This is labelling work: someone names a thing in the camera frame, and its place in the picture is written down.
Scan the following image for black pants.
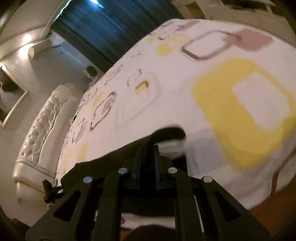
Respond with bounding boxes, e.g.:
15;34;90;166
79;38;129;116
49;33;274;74
43;127;186;216

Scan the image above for white tufted headboard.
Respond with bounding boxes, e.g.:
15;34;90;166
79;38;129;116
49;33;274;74
12;83;83;203

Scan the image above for white patterned bed cover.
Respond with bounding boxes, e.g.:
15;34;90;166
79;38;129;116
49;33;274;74
55;18;296;230

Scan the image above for round black speaker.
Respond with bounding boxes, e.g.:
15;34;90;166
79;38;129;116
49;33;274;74
85;65;98;77

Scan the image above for white air conditioner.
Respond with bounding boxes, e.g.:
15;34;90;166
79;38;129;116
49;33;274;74
28;39;52;60

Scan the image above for dark blue curtain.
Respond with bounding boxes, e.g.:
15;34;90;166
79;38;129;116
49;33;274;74
52;0;182;72

